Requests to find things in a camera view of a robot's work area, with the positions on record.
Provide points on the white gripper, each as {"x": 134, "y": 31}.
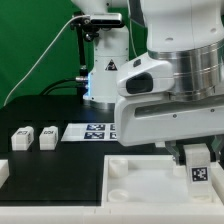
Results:
{"x": 140, "y": 121}

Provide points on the white marker sheet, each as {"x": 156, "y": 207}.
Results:
{"x": 77, "y": 132}

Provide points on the black camera stand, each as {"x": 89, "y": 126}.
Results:
{"x": 86, "y": 32}

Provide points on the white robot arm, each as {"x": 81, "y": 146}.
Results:
{"x": 159, "y": 65}

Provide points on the white front wall strip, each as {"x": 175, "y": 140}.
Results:
{"x": 114, "y": 215}

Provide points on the white left wall block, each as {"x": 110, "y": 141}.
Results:
{"x": 4, "y": 171}

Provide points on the grey mounted camera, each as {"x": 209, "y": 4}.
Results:
{"x": 106, "y": 20}

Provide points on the white square tabletop tray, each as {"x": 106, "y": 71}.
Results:
{"x": 153, "y": 179}

